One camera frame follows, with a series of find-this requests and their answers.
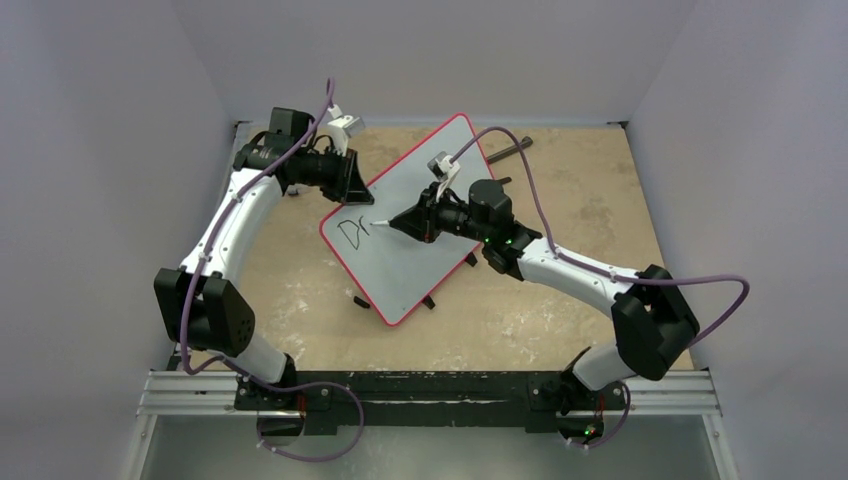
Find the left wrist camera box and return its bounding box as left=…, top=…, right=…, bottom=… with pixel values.
left=327, top=104, right=366, bottom=156

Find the pink framed whiteboard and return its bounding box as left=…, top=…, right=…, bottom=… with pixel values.
left=319, top=113, right=493, bottom=326

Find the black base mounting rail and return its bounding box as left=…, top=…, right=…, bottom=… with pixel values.
left=235, top=360, right=627, bottom=440

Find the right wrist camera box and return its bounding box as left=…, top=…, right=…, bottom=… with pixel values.
left=427, top=151, right=461, bottom=200

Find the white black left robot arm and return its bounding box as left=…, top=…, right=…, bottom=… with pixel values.
left=154, top=105, right=374, bottom=409

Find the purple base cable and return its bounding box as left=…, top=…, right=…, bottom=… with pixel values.
left=256, top=382, right=366, bottom=464
left=564, top=384, right=631, bottom=452

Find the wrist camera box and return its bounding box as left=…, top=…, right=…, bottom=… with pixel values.
left=327, top=104, right=366, bottom=156
left=427, top=151, right=461, bottom=200

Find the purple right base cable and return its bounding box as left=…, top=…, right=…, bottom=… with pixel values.
left=564, top=384, right=631, bottom=452

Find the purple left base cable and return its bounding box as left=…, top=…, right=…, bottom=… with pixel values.
left=256, top=382, right=366, bottom=464

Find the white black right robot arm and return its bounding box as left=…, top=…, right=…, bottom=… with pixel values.
left=385, top=180, right=700, bottom=407

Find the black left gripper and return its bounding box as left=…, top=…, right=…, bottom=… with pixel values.
left=293, top=144, right=374, bottom=204

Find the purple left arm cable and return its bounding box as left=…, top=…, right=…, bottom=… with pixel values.
left=178, top=76, right=337, bottom=392

